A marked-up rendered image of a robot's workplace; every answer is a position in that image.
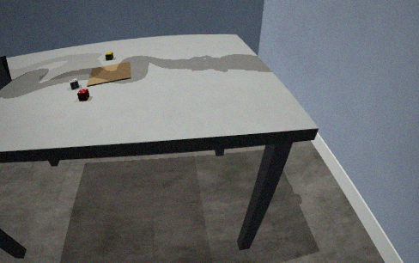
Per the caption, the tan mat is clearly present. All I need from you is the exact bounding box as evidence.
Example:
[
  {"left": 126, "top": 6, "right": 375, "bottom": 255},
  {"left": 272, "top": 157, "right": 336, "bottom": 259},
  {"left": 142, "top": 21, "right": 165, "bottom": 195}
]
[{"left": 87, "top": 62, "right": 131, "bottom": 87}]

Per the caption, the white die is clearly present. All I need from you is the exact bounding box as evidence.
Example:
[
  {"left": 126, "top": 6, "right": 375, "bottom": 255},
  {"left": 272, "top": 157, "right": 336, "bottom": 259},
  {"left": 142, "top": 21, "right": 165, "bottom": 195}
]
[{"left": 70, "top": 78, "right": 79, "bottom": 90}]

